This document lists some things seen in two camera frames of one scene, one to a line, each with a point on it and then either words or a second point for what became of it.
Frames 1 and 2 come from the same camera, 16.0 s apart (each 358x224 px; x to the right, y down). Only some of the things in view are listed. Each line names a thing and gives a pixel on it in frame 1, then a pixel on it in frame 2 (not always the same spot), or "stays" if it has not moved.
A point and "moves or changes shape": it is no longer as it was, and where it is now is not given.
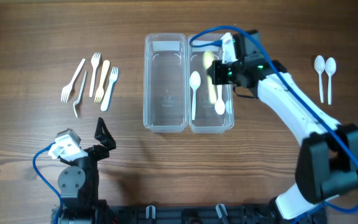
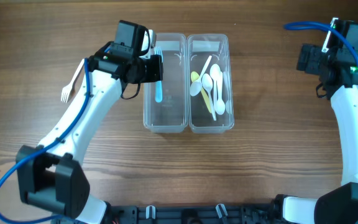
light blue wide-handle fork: [114, 77] moves or changes shape
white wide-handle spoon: [219, 105] stays
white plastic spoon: [319, 65] moves or changes shape
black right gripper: [217, 72] -> [308, 56]
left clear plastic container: [165, 83] stays
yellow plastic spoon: [209, 58] -> [194, 76]
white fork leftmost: [66, 90] stays
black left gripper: [103, 135] -> [158, 73]
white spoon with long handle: [195, 80] -> [196, 87]
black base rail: [201, 214] stays
